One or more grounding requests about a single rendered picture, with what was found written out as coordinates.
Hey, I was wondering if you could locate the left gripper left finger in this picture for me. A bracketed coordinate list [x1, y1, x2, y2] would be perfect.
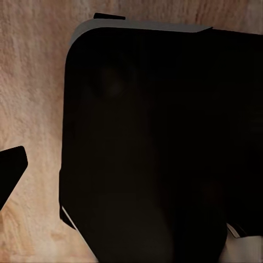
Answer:
[0, 146, 28, 210]

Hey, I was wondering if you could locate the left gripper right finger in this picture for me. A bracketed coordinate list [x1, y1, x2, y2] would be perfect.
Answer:
[246, 146, 263, 190]

